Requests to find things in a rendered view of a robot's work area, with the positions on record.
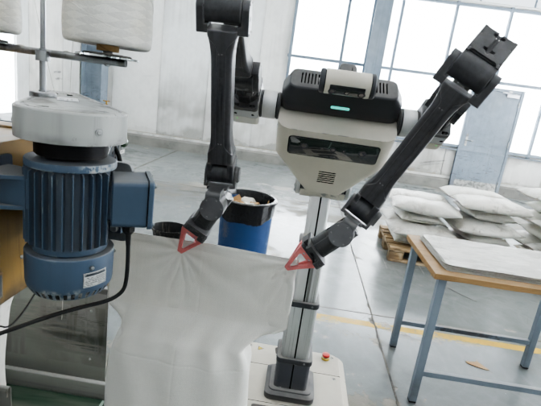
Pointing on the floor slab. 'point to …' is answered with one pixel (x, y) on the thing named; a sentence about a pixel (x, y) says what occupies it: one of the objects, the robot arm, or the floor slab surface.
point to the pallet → (396, 250)
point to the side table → (455, 327)
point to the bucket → (170, 229)
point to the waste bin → (247, 221)
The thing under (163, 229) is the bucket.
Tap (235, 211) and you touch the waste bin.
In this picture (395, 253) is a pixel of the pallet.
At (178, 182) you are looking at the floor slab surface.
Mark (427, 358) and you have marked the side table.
